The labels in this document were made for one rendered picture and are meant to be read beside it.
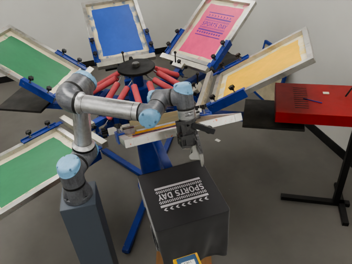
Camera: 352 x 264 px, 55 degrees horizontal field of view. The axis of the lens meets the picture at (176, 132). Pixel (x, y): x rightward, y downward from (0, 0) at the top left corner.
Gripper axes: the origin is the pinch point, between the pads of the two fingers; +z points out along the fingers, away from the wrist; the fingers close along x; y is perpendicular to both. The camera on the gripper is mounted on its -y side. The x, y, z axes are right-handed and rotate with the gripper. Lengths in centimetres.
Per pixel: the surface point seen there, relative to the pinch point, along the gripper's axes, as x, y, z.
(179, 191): -50, 1, 41
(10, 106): -202, 114, -5
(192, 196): -44, -5, 43
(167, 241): -30, 16, 58
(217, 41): -179, -84, -31
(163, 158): -88, 1, 33
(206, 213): -29, -9, 47
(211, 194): -41, -17, 44
